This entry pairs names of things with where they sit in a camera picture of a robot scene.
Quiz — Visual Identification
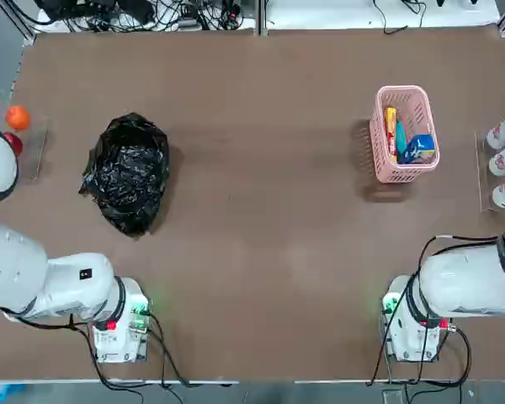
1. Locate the yellow Nabati wafer box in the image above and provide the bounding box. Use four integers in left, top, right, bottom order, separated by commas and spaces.
382, 107, 399, 163

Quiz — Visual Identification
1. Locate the blue Oreo biscuit box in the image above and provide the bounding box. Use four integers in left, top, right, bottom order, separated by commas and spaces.
397, 133, 437, 164

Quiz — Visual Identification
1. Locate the black plastic bag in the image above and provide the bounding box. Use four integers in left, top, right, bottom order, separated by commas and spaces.
78, 112, 171, 237

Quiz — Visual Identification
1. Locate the pink plastic basket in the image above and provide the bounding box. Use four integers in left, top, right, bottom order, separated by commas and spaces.
375, 85, 441, 184

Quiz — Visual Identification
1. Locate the teal snack packet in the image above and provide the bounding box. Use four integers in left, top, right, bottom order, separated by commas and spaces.
394, 120, 410, 159

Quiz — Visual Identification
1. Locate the clear acrylic stepped fruit stand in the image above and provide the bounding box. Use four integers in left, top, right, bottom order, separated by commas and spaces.
8, 115, 50, 182

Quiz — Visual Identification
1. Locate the clear acrylic bottle stand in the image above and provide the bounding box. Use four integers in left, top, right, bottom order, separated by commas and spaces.
474, 130, 505, 214

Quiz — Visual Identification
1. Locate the red yellow streaked apple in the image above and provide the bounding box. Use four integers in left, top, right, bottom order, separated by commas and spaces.
3, 131, 24, 156

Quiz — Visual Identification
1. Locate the orange fruit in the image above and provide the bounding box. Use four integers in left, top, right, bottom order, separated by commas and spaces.
6, 105, 31, 130

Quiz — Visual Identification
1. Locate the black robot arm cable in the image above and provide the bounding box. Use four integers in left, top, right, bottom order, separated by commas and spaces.
368, 233, 505, 386
0, 308, 148, 391

